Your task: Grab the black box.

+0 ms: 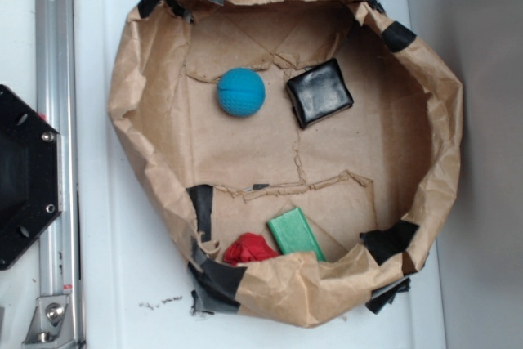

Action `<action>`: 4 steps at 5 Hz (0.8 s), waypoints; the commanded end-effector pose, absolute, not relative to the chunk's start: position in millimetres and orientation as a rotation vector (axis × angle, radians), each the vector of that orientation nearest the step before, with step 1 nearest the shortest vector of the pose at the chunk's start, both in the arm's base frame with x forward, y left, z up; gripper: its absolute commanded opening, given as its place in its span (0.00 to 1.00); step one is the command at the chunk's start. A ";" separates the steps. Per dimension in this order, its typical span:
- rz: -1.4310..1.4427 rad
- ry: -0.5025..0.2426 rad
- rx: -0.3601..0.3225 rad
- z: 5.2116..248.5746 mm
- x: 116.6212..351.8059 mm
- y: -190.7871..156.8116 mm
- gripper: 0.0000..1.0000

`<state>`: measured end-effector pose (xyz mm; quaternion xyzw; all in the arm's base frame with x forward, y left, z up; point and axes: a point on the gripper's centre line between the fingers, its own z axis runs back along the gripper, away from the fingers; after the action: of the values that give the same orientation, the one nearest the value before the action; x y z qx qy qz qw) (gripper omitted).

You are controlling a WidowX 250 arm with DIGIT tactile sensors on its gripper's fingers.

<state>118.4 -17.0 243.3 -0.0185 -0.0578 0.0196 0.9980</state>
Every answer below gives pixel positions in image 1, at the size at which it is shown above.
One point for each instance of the black box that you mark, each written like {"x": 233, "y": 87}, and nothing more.
{"x": 318, "y": 93}

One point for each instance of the brown paper bin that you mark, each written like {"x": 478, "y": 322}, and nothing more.
{"x": 376, "y": 181}

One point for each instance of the blue dimpled ball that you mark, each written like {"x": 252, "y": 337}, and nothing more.
{"x": 241, "y": 92}

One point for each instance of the green block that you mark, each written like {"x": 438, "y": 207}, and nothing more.
{"x": 293, "y": 234}

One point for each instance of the red crumpled object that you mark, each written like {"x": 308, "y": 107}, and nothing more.
{"x": 249, "y": 248}

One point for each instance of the aluminium extrusion rail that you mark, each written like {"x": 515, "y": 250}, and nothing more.
{"x": 59, "y": 245}

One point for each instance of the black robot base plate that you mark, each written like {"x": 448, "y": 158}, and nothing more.
{"x": 30, "y": 181}

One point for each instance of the metal corner bracket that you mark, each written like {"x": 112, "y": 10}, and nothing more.
{"x": 52, "y": 324}

